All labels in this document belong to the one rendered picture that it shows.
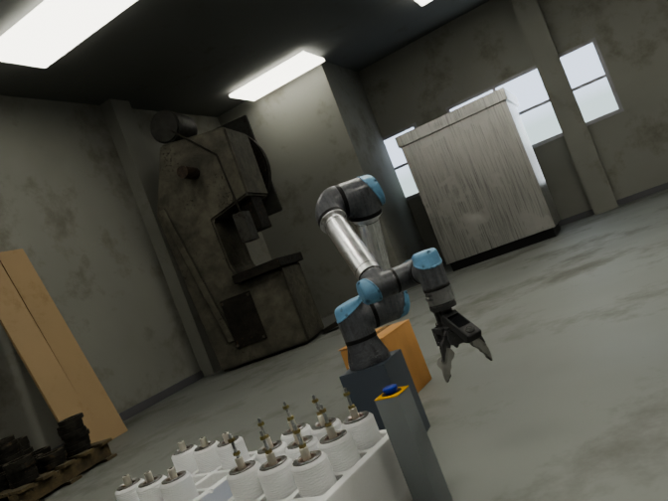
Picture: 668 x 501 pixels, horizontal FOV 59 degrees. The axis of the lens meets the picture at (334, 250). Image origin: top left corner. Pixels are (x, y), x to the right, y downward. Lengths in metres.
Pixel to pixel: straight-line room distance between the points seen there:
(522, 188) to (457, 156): 0.88
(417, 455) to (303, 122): 7.13
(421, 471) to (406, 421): 0.13
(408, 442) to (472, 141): 6.33
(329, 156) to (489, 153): 2.13
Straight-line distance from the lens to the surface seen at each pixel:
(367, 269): 1.71
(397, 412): 1.55
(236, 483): 1.69
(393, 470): 1.70
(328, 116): 8.24
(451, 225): 7.76
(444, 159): 7.74
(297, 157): 8.43
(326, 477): 1.53
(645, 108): 8.85
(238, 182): 6.13
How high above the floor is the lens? 0.68
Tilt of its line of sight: 1 degrees up
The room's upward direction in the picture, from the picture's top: 21 degrees counter-clockwise
